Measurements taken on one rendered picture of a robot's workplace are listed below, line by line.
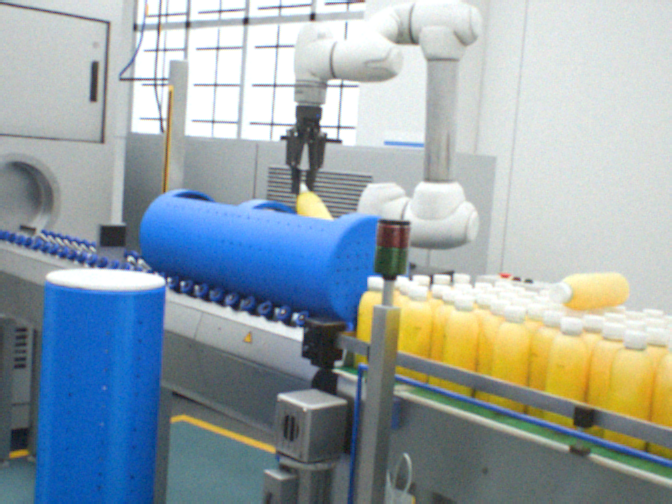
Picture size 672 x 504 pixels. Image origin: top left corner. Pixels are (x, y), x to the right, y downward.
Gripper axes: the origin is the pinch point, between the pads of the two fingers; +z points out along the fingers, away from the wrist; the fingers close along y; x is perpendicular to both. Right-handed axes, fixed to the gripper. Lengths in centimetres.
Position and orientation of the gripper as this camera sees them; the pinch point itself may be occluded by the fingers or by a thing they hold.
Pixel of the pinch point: (303, 182)
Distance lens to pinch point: 237.2
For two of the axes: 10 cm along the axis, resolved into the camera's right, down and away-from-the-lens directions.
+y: -7.4, 0.0, -6.7
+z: -0.8, 9.9, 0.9
